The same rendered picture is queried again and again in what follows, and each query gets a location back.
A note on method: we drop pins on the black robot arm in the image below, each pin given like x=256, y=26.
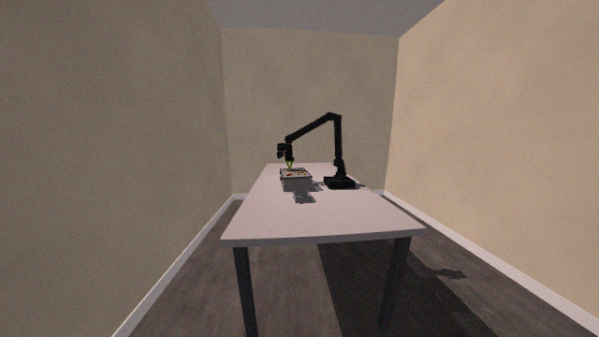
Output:
x=338, y=162

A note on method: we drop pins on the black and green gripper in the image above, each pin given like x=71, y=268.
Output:
x=291, y=159

